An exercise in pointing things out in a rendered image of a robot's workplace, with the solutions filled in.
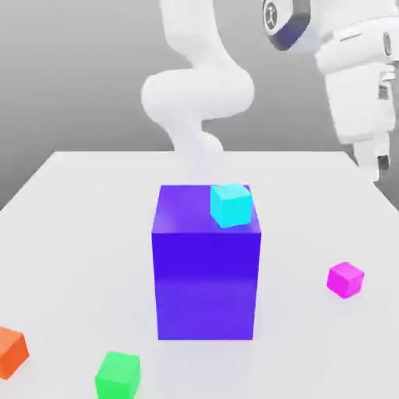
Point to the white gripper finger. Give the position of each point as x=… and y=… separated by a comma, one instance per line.
x=364, y=154
x=382, y=156

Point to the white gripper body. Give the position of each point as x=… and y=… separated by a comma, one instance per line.
x=355, y=106

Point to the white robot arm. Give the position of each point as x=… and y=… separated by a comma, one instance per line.
x=199, y=90

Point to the small magenta cube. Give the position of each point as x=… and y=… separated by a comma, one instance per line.
x=344, y=280

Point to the small cyan cube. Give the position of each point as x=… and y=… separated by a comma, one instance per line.
x=232, y=205

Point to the small green cube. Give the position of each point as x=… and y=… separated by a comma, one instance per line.
x=118, y=375

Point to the small orange cube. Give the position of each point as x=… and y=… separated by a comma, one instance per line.
x=11, y=353

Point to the large purple box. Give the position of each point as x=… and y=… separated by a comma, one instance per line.
x=204, y=280

